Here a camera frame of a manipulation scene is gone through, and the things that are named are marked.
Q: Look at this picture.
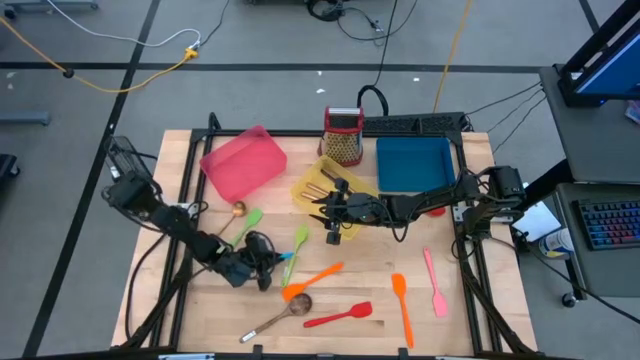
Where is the yellow floor extension cord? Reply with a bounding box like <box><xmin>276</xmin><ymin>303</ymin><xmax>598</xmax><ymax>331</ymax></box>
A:
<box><xmin>0</xmin><ymin>16</ymin><xmax>200</xmax><ymax>95</ymax></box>

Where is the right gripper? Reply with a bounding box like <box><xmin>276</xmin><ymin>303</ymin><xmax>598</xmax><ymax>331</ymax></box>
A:
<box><xmin>308</xmin><ymin>177</ymin><xmax>397</xmax><ymax>247</ymax></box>

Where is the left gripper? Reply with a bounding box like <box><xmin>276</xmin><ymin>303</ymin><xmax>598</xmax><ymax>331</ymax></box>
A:
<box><xmin>214</xmin><ymin>230</ymin><xmax>279</xmax><ymax>293</ymax></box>

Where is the grey table foot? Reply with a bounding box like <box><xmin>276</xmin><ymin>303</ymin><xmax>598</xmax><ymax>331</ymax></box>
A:
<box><xmin>0</xmin><ymin>110</ymin><xmax>53</xmax><ymax>127</ymax></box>
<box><xmin>3</xmin><ymin>0</ymin><xmax>100</xmax><ymax>12</ymax></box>

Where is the black table knife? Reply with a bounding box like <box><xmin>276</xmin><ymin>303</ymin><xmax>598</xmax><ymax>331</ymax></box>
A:
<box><xmin>320</xmin><ymin>168</ymin><xmax>354</xmax><ymax>194</ymax></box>

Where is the black mesh control box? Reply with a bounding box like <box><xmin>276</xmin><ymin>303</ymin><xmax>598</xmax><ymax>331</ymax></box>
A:
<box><xmin>103</xmin><ymin>135</ymin><xmax>153</xmax><ymax>176</ymax></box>

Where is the orange silicone spatula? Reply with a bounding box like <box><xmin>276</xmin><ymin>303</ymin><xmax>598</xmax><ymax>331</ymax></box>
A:
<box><xmin>390</xmin><ymin>272</ymin><xmax>416</xmax><ymax>350</ymax></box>

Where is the silver aluminium bar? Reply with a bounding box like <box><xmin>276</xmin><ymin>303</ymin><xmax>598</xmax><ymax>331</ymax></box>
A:
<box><xmin>158</xmin><ymin>352</ymin><xmax>216</xmax><ymax>360</ymax></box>

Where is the black power cable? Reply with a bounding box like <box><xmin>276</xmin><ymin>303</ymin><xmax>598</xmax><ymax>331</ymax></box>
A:
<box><xmin>355</xmin><ymin>0</ymin><xmax>400</xmax><ymax>117</ymax></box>

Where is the orange silicone spoon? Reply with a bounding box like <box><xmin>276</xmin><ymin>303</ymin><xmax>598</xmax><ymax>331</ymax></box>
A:
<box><xmin>282</xmin><ymin>262</ymin><xmax>345</xmax><ymax>303</ymax></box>

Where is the large computer monitor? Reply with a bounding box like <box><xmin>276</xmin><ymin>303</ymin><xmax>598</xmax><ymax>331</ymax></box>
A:
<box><xmin>556</xmin><ymin>0</ymin><xmax>640</xmax><ymax>108</ymax></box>

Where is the white blue label bottle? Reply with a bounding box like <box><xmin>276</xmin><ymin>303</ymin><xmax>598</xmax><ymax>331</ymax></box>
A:
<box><xmin>538</xmin><ymin>227</ymin><xmax>575</xmax><ymax>260</ymax></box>

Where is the blue plastic bin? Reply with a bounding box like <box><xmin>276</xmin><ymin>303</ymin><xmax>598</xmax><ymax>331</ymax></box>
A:
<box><xmin>375</xmin><ymin>135</ymin><xmax>457</xmax><ymax>194</ymax></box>

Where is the pink silicone spatula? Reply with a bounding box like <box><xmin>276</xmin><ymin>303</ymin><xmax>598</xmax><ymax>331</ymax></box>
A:
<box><xmin>422</xmin><ymin>247</ymin><xmax>449</xmax><ymax>319</ymax></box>

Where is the white floor cable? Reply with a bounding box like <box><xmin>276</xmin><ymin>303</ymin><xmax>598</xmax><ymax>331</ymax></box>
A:
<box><xmin>46</xmin><ymin>0</ymin><xmax>203</xmax><ymax>50</ymax></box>

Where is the yellow hanging cord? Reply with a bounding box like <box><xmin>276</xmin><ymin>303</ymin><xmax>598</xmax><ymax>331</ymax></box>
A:
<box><xmin>431</xmin><ymin>0</ymin><xmax>474</xmax><ymax>114</ymax></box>

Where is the red silicone spatula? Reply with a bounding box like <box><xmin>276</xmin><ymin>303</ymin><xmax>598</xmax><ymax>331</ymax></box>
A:
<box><xmin>302</xmin><ymin>300</ymin><xmax>374</xmax><ymax>329</ymax></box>

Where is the black chair foot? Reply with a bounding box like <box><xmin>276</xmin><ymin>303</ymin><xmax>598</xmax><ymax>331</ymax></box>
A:
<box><xmin>0</xmin><ymin>153</ymin><xmax>21</xmax><ymax>180</ymax></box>

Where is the black floor cable bundle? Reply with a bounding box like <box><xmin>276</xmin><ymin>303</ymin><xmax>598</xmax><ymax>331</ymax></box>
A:
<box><xmin>304</xmin><ymin>0</ymin><xmax>401</xmax><ymax>42</ymax></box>

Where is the green silicone spatula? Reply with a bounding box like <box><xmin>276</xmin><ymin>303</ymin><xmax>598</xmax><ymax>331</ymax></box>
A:
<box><xmin>228</xmin><ymin>207</ymin><xmax>265</xmax><ymax>248</ymax></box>

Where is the gold metal spoon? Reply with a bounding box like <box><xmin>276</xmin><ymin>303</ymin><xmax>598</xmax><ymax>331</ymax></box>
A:
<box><xmin>216</xmin><ymin>200</ymin><xmax>248</xmax><ymax>237</ymax></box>

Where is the black aluminium table frame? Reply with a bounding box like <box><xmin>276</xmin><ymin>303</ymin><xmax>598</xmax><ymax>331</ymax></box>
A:
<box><xmin>119</xmin><ymin>111</ymin><xmax>540</xmax><ymax>360</ymax></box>

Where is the green silicone spoon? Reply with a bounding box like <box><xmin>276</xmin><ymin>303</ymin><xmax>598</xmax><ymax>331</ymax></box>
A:
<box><xmin>280</xmin><ymin>223</ymin><xmax>310</xmax><ymax>289</ymax></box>

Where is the yellow translucent plastic bin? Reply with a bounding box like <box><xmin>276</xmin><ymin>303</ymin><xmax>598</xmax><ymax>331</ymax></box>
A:
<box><xmin>290</xmin><ymin>154</ymin><xmax>379</xmax><ymax>241</ymax></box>

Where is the red steel box grater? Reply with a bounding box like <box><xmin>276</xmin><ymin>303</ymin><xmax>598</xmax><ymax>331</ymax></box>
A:
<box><xmin>318</xmin><ymin>105</ymin><xmax>365</xmax><ymax>168</ymax></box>

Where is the pink translucent plastic bin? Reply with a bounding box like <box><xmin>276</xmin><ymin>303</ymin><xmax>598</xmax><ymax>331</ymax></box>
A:
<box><xmin>198</xmin><ymin>124</ymin><xmax>289</xmax><ymax>204</ymax></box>

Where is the grey computer desk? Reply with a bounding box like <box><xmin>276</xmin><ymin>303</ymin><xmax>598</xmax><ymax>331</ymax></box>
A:
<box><xmin>553</xmin><ymin>182</ymin><xmax>640</xmax><ymax>300</ymax></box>

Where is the thin black cable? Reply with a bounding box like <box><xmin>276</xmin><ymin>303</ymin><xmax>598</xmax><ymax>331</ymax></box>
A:
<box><xmin>464</xmin><ymin>81</ymin><xmax>545</xmax><ymax>116</ymax></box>

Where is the wooden spoon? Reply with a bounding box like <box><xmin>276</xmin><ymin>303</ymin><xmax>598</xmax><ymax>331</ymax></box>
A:
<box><xmin>238</xmin><ymin>293</ymin><xmax>314</xmax><ymax>345</ymax></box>

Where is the white paper sheet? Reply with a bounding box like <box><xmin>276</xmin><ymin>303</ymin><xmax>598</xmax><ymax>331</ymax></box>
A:
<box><xmin>512</xmin><ymin>199</ymin><xmax>562</xmax><ymax>243</ymax></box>

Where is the backlit computer keyboard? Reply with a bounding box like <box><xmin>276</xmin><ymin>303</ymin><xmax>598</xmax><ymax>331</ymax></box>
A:
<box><xmin>572</xmin><ymin>198</ymin><xmax>640</xmax><ymax>251</ymax></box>

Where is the grey side table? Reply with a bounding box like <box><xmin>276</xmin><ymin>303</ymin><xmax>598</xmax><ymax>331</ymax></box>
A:
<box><xmin>538</xmin><ymin>63</ymin><xmax>640</xmax><ymax>184</ymax></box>

